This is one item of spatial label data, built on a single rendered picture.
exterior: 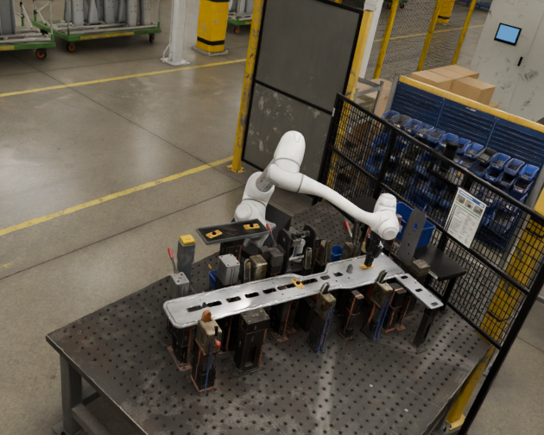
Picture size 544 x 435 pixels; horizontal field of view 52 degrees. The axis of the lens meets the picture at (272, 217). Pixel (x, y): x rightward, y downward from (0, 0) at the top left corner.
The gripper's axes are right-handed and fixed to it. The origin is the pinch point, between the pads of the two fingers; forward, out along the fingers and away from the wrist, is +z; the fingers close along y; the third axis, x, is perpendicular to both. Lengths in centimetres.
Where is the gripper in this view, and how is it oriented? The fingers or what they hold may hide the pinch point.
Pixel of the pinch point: (369, 260)
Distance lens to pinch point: 312.3
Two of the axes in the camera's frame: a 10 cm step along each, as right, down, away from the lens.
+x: 8.6, -1.4, 5.0
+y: 4.9, 5.1, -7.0
